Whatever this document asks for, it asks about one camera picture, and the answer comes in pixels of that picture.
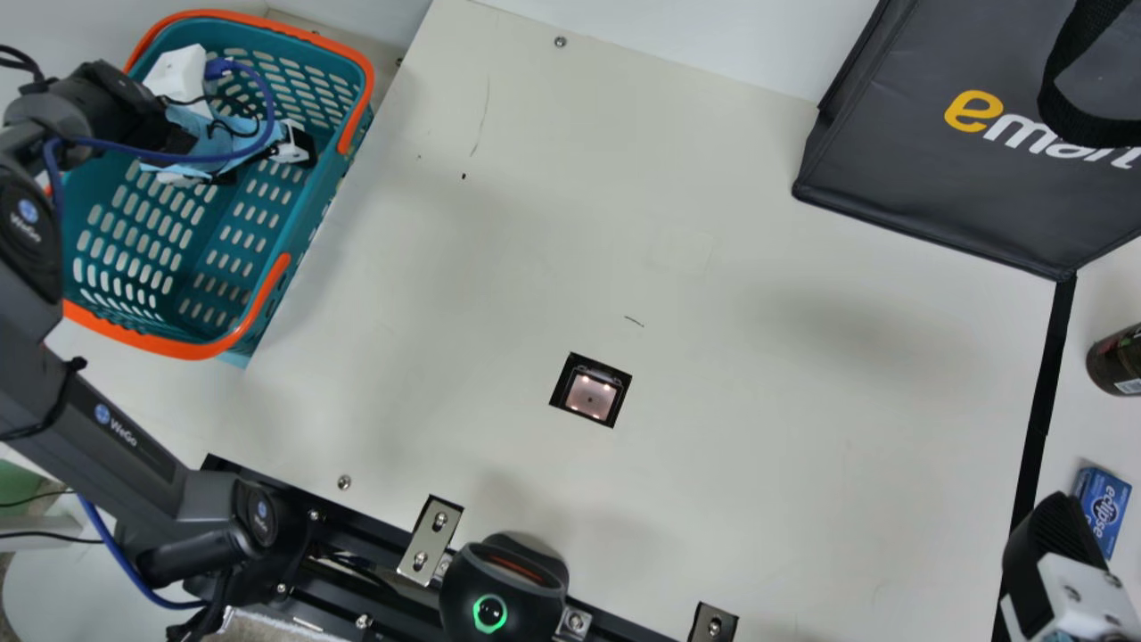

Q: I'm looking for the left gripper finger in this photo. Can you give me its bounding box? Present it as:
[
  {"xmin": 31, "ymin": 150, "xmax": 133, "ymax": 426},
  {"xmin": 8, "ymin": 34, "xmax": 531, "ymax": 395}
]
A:
[{"xmin": 267, "ymin": 119, "xmax": 318, "ymax": 169}]

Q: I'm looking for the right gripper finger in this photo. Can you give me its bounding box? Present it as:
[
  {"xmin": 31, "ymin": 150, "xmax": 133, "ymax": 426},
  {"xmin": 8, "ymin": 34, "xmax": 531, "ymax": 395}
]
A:
[{"xmin": 999, "ymin": 491, "xmax": 1141, "ymax": 642}]

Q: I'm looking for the black device with green light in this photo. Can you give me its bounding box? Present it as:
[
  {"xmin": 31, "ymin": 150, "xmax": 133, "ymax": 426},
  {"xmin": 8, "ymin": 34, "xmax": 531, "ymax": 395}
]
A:
[{"xmin": 439, "ymin": 533, "xmax": 571, "ymax": 637}]

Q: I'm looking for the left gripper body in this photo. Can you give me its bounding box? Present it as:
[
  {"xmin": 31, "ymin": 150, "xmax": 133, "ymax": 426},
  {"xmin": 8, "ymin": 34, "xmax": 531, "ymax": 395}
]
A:
[{"xmin": 136, "ymin": 103, "xmax": 288, "ymax": 185}]

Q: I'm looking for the small square scanner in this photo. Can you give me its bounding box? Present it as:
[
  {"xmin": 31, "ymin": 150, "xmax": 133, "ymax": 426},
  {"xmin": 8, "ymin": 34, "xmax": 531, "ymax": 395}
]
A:
[{"xmin": 548, "ymin": 351, "xmax": 634, "ymax": 430}]

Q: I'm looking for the small blue box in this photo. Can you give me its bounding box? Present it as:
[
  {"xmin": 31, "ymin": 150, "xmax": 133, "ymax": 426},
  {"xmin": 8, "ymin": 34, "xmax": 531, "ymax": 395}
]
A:
[{"xmin": 1070, "ymin": 465, "xmax": 1134, "ymax": 562}]

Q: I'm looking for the dark grey bag with straps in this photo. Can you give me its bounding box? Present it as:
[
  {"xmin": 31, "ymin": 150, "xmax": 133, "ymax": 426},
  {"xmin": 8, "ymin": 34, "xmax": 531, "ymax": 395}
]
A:
[{"xmin": 792, "ymin": 0, "xmax": 1141, "ymax": 283}]

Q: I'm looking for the dark coffee bottle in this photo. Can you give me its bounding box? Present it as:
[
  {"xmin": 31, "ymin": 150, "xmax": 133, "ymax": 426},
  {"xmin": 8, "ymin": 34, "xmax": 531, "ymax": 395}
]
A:
[{"xmin": 1086, "ymin": 323, "xmax": 1141, "ymax": 398}]

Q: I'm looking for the black strip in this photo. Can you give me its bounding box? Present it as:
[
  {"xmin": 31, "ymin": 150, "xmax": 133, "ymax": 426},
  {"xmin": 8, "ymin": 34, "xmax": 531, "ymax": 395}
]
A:
[{"xmin": 992, "ymin": 275, "xmax": 1079, "ymax": 642}]

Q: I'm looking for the teal shopping basket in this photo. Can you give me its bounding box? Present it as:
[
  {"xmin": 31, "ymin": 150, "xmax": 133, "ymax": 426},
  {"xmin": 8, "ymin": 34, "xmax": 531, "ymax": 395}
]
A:
[{"xmin": 55, "ymin": 9, "xmax": 376, "ymax": 369}]

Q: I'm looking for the blue cable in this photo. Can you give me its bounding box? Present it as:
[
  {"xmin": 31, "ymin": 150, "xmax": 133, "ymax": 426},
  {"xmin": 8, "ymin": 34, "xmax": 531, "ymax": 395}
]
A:
[
  {"xmin": 75, "ymin": 495, "xmax": 209, "ymax": 613},
  {"xmin": 43, "ymin": 57, "xmax": 280, "ymax": 208}
]

